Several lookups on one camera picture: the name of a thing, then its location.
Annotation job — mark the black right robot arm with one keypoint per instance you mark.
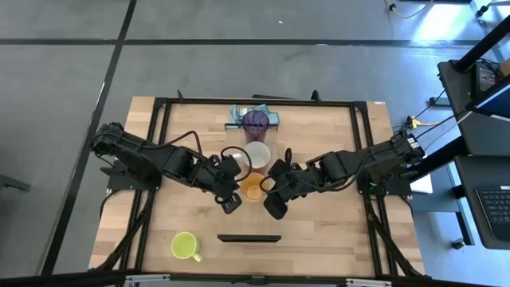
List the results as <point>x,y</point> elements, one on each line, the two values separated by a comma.
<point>358,167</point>

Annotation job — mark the black desk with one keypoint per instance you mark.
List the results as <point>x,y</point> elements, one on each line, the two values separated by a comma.
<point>482,135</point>
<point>470,199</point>

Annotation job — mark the white mug red interior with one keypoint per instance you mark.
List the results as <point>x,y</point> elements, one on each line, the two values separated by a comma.
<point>257,155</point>

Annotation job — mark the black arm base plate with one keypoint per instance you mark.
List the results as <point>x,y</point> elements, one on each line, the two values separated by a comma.
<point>119,184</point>
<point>392,189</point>

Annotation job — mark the white paper sheet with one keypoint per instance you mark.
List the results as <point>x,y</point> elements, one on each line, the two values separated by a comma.
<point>422,184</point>

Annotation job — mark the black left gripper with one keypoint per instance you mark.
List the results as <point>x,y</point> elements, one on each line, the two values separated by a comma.
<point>225,175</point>

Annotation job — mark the black diagonal pole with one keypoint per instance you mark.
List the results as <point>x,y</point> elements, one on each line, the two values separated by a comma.
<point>484,44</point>

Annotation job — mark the yellow-green mug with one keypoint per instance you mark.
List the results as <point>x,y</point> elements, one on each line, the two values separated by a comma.
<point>184,245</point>

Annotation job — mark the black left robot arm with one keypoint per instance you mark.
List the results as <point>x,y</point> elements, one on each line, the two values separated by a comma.
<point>139,155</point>

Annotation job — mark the purple plastic cup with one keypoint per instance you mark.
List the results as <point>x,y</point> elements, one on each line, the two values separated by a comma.
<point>255,121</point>

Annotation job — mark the black caster wheel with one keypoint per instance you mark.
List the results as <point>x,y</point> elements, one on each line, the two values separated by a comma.
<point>458,244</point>

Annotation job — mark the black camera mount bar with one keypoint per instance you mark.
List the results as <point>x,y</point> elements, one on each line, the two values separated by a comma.
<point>60,279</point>

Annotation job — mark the black power adapter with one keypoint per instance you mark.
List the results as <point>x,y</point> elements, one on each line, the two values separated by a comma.
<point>486,77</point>

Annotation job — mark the silver metal bracket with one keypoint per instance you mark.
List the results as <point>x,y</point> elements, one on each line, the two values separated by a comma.
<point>368,283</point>
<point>147,279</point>

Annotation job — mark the wooden shelf black brackets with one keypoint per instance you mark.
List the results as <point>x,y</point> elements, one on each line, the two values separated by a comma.
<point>249,238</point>

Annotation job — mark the black aluminium table frame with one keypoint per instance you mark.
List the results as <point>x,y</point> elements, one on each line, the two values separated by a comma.
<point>199,101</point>

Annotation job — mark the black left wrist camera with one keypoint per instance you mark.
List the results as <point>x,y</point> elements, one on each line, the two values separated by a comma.
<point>230,204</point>

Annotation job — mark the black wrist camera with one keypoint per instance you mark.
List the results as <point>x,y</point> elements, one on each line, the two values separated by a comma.
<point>275,207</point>
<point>230,204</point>

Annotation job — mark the black keyboard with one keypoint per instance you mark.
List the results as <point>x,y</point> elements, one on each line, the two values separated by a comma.
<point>496,211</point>

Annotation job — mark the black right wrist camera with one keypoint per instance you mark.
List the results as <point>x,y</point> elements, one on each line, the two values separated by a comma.
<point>275,207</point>

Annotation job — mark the grey chair leg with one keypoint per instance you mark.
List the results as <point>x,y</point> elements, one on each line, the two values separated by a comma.
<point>14,183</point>

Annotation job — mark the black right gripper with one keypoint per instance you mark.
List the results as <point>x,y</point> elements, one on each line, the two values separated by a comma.
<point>285,181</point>

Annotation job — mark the teal cloth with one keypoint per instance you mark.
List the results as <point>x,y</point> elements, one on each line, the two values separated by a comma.
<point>235,113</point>

